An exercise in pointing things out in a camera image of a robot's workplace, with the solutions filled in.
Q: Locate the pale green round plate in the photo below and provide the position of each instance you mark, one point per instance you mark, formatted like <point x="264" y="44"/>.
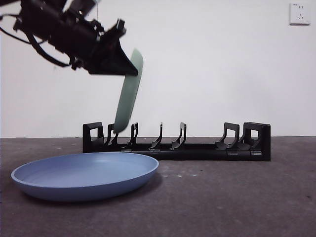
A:
<point x="126" y="103"/>

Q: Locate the white wall socket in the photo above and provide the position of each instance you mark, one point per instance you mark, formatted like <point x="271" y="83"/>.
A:
<point x="300" y="14"/>

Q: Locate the black plastic plate rack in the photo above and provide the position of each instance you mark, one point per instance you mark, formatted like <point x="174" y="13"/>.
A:
<point x="197" y="151"/>

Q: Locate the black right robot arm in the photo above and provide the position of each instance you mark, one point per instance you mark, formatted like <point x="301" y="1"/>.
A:
<point x="71" y="32"/>

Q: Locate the blue round plate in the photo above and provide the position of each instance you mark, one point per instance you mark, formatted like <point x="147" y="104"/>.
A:
<point x="81" y="172"/>

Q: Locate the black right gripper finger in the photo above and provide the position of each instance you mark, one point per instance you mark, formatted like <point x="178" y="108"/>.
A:
<point x="113" y="64"/>

